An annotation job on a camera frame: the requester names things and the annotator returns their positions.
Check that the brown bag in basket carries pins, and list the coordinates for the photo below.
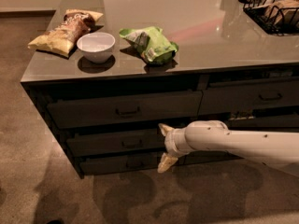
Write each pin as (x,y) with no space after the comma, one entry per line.
(282,13)

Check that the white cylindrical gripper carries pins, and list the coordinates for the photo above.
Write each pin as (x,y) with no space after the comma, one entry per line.
(169,143)

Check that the yellow brown chip bag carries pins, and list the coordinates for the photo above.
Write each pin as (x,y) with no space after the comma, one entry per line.
(62,39)

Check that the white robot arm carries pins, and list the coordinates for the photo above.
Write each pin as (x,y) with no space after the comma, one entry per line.
(277,150)

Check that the black wire basket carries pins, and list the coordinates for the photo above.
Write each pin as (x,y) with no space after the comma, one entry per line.
(255,9)

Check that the dark counter cabinet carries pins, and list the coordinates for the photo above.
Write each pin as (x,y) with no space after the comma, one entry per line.
(218,45)

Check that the white bowl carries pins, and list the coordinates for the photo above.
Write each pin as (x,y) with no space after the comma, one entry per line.
(96,47)

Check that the drawer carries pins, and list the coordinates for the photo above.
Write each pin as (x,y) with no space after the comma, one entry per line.
(206,156)
(284,119)
(118,162)
(245,97)
(87,144)
(122,109)

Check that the green snack bag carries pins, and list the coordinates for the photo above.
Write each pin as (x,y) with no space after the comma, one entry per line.
(151,44)

